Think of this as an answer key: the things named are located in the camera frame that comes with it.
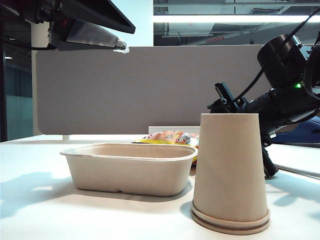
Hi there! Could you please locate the flat white board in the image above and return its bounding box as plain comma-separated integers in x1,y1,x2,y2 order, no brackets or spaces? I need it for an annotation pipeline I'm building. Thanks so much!
269,143,320,179

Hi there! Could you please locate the beige pulp food box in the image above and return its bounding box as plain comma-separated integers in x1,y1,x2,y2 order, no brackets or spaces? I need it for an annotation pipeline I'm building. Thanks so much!
59,142,199,198

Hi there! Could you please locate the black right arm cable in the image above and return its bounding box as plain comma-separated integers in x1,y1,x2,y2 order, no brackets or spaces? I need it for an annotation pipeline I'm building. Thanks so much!
233,7,320,103

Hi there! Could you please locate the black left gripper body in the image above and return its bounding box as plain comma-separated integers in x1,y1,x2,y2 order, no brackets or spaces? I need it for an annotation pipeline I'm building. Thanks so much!
0,0,76,50

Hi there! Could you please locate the upside-down brown paper cup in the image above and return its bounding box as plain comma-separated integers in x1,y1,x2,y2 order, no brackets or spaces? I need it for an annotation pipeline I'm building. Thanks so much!
191,113,271,224

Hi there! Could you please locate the grey ceiling air duct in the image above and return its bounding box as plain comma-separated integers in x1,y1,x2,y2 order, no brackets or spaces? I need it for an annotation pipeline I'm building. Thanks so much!
162,22,271,38

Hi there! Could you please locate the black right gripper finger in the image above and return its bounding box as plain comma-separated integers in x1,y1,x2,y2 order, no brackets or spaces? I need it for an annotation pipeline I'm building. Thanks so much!
261,134,279,179

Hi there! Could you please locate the colourful chips bag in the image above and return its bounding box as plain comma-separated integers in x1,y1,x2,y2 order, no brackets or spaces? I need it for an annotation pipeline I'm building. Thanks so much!
131,130,201,166

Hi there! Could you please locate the grey fabric desk divider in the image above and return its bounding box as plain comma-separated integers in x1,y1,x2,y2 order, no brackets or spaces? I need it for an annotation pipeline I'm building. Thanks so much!
34,44,320,136

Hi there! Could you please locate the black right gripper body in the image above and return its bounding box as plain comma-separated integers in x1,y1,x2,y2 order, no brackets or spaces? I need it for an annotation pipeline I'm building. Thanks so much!
207,87,320,137

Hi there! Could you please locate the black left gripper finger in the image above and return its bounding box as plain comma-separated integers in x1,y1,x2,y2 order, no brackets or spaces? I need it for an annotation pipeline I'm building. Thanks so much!
59,19,130,54
57,0,136,35

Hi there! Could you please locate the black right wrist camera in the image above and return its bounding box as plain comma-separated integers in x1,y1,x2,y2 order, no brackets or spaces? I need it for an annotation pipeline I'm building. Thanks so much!
214,81,237,111

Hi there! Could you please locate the dark blue slipper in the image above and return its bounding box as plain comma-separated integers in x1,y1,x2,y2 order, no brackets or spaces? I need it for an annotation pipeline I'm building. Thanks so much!
273,117,320,146

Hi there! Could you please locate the beige round column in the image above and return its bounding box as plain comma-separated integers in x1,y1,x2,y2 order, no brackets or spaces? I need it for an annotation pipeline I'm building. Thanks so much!
30,21,52,137

